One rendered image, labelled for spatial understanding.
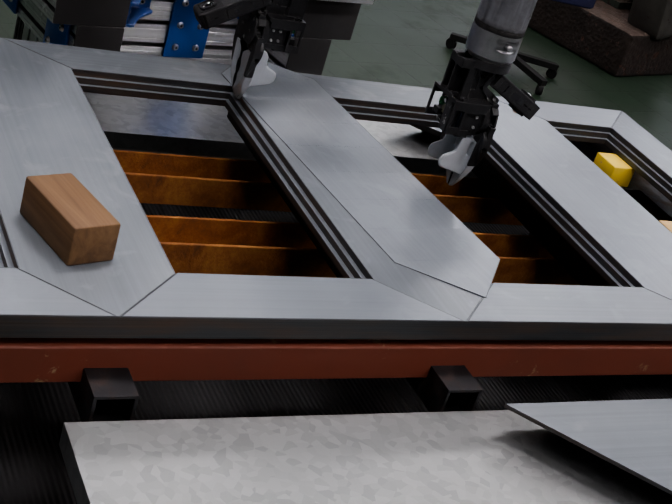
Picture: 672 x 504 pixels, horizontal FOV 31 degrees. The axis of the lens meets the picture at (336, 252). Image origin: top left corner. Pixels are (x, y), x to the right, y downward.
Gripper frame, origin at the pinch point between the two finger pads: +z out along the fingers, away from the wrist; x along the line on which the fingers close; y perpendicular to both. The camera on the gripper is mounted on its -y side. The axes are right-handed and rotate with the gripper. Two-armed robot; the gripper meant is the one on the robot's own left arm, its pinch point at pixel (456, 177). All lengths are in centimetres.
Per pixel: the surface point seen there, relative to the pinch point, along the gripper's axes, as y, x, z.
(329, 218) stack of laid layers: 27.1, 13.1, 1.1
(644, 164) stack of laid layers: -50, -15, 2
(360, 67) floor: -127, -258, 86
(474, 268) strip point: 10.0, 24.7, 1.0
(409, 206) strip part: 12.2, 8.4, 1.0
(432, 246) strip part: 14.0, 19.4, 1.0
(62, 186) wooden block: 66, 18, -4
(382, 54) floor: -145, -275, 86
